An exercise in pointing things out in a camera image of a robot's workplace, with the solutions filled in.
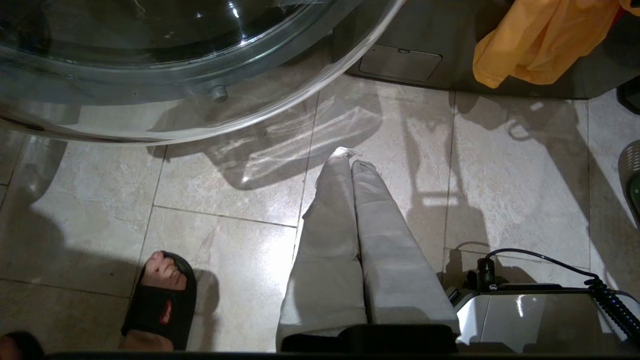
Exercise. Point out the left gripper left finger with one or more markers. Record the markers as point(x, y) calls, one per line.
point(325, 260)

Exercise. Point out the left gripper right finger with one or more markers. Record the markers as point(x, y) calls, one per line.
point(395, 265)

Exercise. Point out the grey washing machine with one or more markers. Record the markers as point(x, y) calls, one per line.
point(480, 55)

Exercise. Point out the laundry basket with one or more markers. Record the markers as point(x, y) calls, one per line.
point(632, 180)

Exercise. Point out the washing machine glass door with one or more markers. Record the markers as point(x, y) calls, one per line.
point(165, 60)

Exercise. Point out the person's foot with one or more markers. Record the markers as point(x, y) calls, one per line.
point(162, 280)

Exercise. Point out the black slide sandal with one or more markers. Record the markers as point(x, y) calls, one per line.
point(160, 310)

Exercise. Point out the orange cloth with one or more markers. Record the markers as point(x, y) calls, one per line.
point(542, 42)

